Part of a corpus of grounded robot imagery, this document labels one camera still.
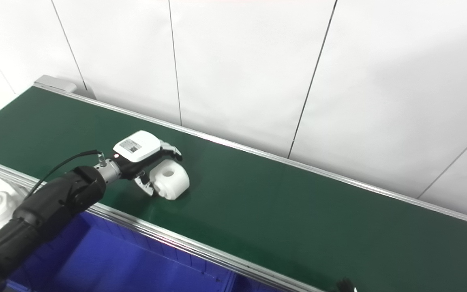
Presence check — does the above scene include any grey conveyor end housing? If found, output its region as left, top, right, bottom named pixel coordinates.
left=34, top=75, right=96, bottom=100

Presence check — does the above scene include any blue plastic bin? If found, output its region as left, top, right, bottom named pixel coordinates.
left=6, top=211, right=235, bottom=292

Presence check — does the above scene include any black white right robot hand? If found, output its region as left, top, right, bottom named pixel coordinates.
left=333, top=278, right=358, bottom=292

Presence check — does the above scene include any white cylindrical plastic part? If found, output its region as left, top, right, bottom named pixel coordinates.
left=149, top=159, right=190, bottom=200

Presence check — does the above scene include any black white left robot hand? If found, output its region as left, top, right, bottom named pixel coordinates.
left=113, top=130, right=182, bottom=197

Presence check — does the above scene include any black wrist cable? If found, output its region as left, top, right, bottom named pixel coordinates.
left=25, top=150, right=105, bottom=199

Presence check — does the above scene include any green conveyor belt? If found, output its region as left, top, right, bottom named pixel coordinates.
left=0, top=86, right=467, bottom=292
left=0, top=83, right=467, bottom=292

